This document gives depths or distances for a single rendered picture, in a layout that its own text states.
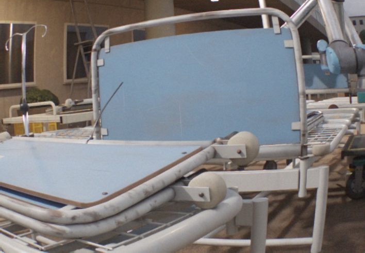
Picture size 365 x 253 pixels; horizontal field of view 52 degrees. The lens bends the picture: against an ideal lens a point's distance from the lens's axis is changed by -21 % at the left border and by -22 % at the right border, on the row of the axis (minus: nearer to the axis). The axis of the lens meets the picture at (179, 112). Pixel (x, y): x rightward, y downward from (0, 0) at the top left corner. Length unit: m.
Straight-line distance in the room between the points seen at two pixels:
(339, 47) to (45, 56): 7.39
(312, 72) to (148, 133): 2.01
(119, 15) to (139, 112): 9.84
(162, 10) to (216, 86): 7.55
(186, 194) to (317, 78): 2.59
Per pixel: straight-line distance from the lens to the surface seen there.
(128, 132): 1.49
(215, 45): 1.33
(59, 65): 9.29
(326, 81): 3.24
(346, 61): 2.27
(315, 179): 1.25
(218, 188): 0.72
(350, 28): 2.99
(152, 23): 1.43
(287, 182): 1.27
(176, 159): 0.81
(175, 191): 0.75
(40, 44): 8.91
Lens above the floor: 0.70
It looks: 3 degrees down
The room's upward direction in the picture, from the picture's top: 4 degrees counter-clockwise
